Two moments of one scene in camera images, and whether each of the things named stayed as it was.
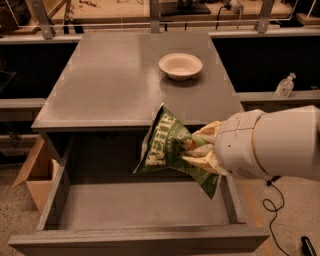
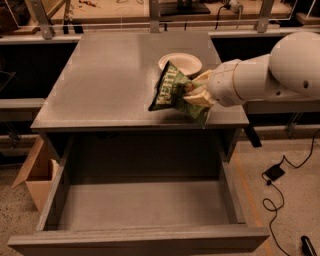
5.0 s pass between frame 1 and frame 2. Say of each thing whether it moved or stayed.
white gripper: moved
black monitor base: stayed
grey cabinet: stayed
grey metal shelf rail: stayed
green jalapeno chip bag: moved
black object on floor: stayed
